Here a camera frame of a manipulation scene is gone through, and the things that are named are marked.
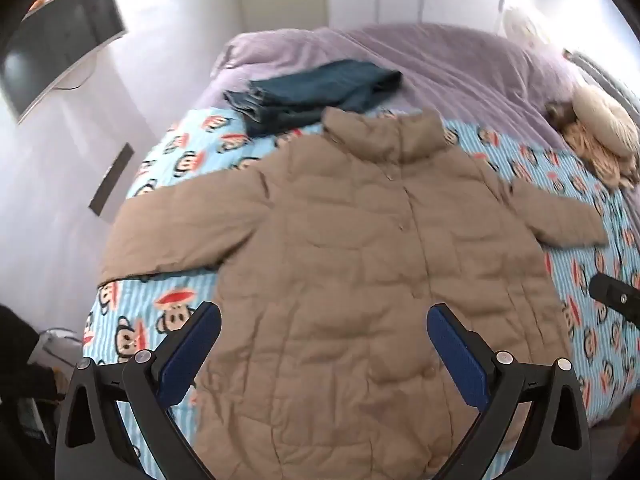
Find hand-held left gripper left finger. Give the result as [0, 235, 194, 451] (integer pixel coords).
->
[54, 301, 222, 480]

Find grey ribbed headboard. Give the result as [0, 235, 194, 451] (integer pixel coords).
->
[564, 48, 640, 126]

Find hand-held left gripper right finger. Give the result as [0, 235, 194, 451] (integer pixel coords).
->
[426, 302, 592, 480]

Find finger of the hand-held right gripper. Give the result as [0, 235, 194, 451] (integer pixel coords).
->
[588, 272, 640, 322]

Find purple duvet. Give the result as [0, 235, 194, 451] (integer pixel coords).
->
[192, 22, 583, 153]

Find wall-mounted television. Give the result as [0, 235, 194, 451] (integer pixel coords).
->
[0, 0, 128, 126]

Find tan puffer jacket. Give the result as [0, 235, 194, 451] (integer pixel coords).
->
[97, 107, 610, 480]

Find folded blue jeans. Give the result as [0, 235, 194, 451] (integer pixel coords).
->
[222, 59, 403, 138]

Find beige cushion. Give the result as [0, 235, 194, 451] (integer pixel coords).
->
[571, 84, 640, 159]

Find brown fluffy plush toy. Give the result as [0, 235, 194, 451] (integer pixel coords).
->
[544, 101, 640, 191]

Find monkey print blue blanket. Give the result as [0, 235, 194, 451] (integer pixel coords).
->
[82, 107, 640, 478]

